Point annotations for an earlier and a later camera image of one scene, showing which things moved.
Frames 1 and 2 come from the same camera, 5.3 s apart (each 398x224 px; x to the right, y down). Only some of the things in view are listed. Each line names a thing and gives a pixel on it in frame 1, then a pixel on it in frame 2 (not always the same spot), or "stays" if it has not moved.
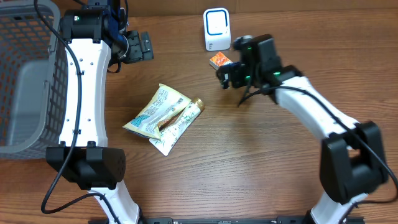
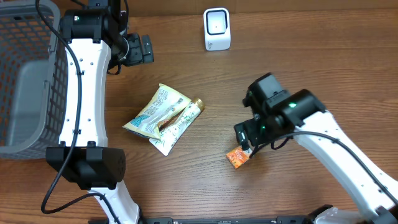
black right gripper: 231,70 to 249,127
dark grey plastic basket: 33,81 stays
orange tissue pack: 219,60 to 238,156
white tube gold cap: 170,134 stays
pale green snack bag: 161,106 stays
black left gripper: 137,55 stays
